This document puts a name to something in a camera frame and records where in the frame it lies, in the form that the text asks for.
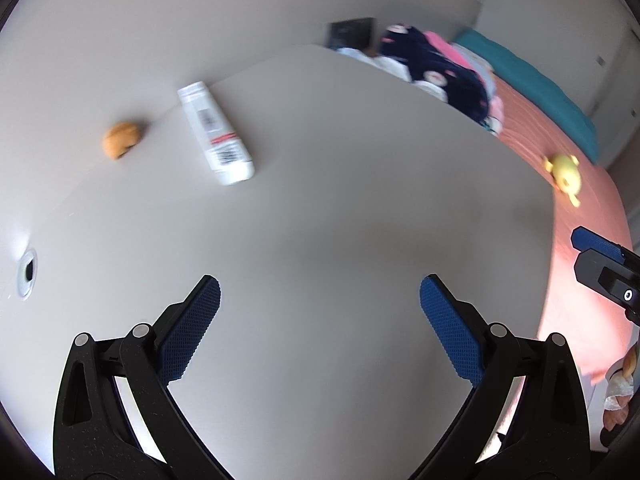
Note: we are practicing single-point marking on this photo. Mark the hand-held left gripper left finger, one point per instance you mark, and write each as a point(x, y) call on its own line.
point(192, 330)

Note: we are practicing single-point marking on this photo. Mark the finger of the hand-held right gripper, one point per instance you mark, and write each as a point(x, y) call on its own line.
point(600, 272)
point(597, 244)

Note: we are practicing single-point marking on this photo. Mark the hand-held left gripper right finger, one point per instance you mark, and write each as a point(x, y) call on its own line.
point(450, 330)

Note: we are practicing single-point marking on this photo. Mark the white plastic bottle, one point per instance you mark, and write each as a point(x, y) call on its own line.
point(215, 130)

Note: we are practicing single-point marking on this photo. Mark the orange bun toy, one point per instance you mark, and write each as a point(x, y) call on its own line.
point(121, 140)

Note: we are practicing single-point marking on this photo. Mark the person's right hand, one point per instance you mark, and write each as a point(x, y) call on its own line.
point(620, 390)

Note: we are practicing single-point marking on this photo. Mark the yellow plush toy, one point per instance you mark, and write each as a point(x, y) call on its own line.
point(565, 175)

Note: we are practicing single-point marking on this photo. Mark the bed with pink sheet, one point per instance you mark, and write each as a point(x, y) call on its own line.
point(530, 125)

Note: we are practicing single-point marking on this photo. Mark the white and pink towel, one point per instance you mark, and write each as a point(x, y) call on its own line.
point(495, 117)

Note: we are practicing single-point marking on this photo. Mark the teal pillow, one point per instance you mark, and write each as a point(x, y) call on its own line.
point(540, 90)

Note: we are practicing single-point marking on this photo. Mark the light blue cloth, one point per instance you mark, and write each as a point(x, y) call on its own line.
point(477, 62)

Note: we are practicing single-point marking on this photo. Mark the white wardrobe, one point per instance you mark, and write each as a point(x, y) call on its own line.
point(575, 20)

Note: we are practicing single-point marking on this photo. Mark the navy printed blanket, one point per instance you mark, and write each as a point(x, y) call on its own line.
point(440, 80)

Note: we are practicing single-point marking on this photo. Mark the hot pink cloth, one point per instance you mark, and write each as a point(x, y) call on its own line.
point(445, 47)

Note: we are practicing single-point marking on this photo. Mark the dark grey box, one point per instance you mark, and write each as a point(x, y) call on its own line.
point(350, 32)

